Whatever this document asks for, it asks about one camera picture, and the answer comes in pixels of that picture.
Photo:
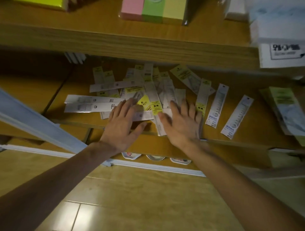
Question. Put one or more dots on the white floor rail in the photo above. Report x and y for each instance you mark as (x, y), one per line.
(152, 166)

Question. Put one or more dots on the wooden shelf unit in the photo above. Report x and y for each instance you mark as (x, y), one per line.
(133, 44)

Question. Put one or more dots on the pile of yellow-label ruler packets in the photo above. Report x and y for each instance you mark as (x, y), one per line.
(152, 92)

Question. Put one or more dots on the person's left hand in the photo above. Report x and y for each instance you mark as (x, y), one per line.
(118, 133)

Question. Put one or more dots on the person's right middle finger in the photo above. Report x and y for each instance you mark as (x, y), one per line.
(185, 108)

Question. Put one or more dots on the white blue-print ruler packet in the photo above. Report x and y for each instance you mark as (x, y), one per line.
(237, 117)
(217, 106)

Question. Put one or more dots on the person's left thumb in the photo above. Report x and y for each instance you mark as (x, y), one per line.
(139, 129)

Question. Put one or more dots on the white bowl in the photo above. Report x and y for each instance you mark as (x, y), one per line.
(155, 157)
(131, 156)
(180, 161)

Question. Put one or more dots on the person's right little finger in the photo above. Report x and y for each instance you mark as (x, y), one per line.
(199, 118)

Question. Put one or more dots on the white sticks bundle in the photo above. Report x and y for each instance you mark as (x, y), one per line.
(75, 57)

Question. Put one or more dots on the person's left forearm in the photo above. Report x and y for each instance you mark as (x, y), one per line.
(52, 183)

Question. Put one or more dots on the person's right forearm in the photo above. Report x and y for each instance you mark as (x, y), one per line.
(238, 190)

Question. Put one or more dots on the light blue board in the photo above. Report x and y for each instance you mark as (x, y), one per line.
(38, 121)

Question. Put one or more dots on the person's left middle finger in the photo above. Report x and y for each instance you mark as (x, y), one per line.
(128, 107)

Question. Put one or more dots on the person's right hand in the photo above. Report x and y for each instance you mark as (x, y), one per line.
(184, 129)

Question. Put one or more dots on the white box with black label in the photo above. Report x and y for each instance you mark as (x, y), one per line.
(277, 35)

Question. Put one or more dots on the yellow-green box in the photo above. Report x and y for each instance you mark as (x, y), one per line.
(45, 3)

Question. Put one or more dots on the person's left little finger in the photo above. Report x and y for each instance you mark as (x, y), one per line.
(112, 114)

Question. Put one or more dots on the clear green-label set square packet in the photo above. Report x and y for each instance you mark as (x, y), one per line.
(284, 111)

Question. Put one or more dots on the person's right thumb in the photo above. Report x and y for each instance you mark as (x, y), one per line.
(165, 121)

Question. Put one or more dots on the pink green yellow sticky notes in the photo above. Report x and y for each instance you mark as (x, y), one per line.
(153, 10)

